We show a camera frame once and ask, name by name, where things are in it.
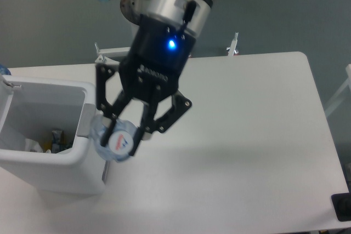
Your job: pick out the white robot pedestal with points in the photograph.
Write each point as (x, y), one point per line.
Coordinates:
(110, 55)

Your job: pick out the white trash can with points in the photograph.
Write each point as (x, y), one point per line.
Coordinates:
(45, 125)

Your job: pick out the trash inside can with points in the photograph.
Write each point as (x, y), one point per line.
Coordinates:
(58, 144)

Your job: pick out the clear plastic bottle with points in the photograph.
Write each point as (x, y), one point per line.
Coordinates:
(120, 142)

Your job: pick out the white frame at right edge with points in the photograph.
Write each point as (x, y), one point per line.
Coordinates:
(339, 96)

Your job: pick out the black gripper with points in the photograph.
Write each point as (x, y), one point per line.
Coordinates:
(149, 73)

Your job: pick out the blue object at left edge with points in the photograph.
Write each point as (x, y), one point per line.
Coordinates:
(5, 71)

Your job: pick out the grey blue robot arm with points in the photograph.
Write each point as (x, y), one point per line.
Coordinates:
(169, 11)

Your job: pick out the black device at table edge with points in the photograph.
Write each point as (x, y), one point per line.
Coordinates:
(341, 204)

